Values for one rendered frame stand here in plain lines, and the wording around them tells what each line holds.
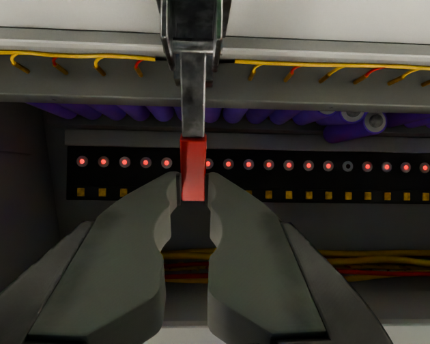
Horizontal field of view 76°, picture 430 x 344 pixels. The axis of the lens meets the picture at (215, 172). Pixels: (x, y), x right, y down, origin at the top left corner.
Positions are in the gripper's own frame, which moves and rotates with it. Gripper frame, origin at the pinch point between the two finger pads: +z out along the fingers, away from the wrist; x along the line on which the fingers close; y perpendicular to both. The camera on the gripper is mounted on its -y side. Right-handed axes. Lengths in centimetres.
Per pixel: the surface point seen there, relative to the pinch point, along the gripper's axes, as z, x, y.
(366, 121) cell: 6.9, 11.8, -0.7
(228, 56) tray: 5.4, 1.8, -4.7
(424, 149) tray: 13.7, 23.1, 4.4
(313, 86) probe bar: 4.8, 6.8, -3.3
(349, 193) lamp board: 11.7, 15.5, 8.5
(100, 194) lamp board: 11.4, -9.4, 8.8
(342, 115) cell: 6.7, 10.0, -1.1
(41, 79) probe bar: 4.8, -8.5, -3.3
